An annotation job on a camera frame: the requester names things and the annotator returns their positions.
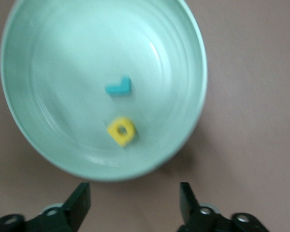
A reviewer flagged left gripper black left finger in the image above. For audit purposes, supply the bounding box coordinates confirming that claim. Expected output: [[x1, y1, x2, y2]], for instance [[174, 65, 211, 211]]
[[0, 182, 91, 232]]

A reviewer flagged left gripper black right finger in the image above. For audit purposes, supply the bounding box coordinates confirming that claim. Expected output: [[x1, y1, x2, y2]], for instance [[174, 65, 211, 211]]
[[176, 182, 271, 232]]

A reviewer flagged yellow letter d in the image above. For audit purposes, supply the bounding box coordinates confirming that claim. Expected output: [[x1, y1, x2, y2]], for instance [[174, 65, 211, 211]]
[[107, 117, 137, 147]]

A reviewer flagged teal letter r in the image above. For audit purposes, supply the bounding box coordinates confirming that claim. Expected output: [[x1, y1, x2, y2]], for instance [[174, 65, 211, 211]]
[[104, 75, 132, 97]]

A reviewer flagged green plate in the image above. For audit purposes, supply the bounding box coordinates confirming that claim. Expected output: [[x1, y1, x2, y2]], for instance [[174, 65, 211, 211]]
[[0, 0, 208, 182]]

